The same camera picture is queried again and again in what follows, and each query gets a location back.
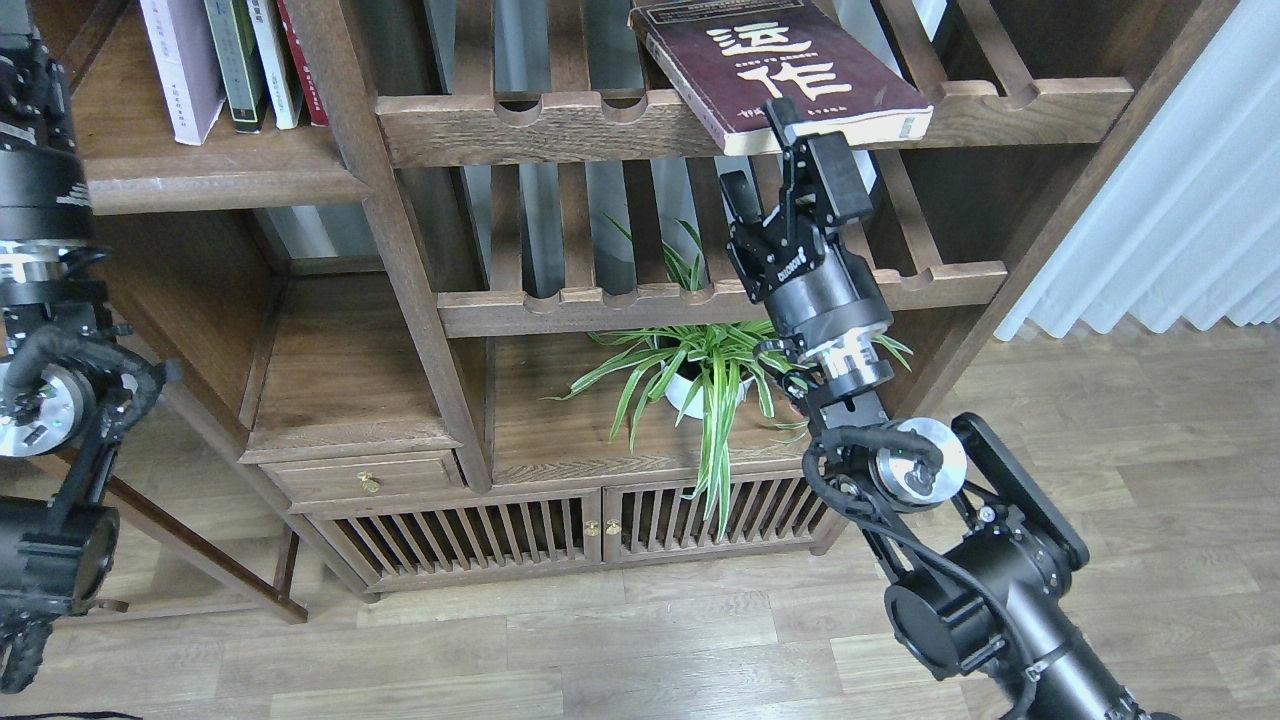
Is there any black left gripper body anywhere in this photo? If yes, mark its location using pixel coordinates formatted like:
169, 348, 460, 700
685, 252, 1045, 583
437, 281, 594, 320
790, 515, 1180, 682
1, 31, 93, 243

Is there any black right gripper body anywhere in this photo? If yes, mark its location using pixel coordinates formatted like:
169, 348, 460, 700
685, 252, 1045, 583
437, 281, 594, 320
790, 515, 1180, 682
727, 206, 892, 351

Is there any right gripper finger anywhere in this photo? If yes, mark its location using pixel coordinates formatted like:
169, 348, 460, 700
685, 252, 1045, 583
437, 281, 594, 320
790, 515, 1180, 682
764, 97, 873, 231
719, 170, 763, 234

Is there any dark maroon book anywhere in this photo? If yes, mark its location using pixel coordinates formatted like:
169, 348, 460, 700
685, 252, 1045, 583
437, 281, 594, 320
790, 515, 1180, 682
628, 1, 934, 156

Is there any pale purple book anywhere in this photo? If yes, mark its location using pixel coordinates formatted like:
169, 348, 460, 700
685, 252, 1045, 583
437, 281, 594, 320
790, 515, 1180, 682
140, 1, 227, 146

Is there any yellow and black book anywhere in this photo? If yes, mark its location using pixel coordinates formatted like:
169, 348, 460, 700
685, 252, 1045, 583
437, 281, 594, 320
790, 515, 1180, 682
204, 1, 268, 135

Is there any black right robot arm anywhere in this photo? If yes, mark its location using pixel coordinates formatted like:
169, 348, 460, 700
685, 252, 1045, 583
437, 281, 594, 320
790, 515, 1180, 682
721, 97, 1148, 719

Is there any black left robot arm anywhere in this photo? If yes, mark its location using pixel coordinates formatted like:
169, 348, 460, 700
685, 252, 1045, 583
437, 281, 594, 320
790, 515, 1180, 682
1, 6, 178, 694

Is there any green spider plant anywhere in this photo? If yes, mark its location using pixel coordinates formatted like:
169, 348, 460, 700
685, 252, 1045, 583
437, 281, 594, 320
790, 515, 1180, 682
545, 205, 915, 541

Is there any white plant pot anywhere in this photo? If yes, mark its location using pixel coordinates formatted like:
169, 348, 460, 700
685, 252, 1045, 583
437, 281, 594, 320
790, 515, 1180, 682
664, 372, 754, 427

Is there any white upright book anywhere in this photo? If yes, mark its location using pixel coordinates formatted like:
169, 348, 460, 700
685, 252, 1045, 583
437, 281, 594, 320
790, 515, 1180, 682
247, 0, 305, 129

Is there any red upright book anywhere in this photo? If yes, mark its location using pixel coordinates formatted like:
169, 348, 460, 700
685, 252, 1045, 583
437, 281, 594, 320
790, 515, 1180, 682
276, 0, 329, 127

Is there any dark wooden bookshelf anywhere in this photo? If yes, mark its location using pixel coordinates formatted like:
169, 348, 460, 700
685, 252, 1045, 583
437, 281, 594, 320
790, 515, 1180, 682
33, 1, 1235, 597

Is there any white curtain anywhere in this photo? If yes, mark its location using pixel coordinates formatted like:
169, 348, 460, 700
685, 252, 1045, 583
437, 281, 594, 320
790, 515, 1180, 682
995, 1, 1279, 341

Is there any brass drawer knob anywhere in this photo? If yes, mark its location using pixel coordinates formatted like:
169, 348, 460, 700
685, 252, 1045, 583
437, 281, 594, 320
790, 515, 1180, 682
357, 471, 381, 495

